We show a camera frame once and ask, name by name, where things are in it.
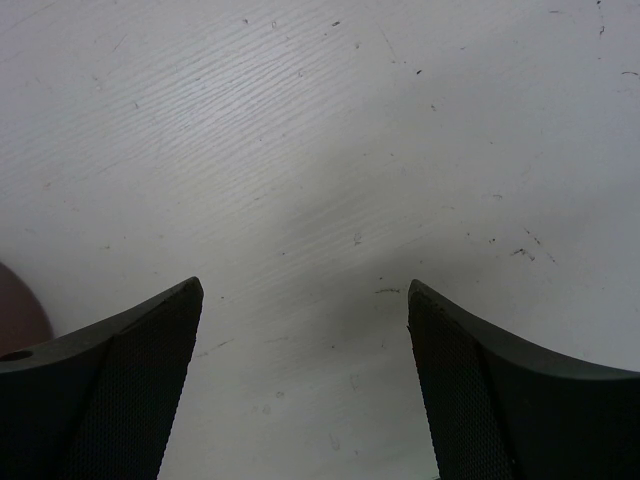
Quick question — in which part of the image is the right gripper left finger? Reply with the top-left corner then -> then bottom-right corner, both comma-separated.
1,277 -> 204,479

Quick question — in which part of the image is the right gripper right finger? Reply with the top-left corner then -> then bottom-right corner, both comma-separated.
408,280 -> 639,479

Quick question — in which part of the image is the brown plastic bin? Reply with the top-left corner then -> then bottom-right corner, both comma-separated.
0,264 -> 54,356

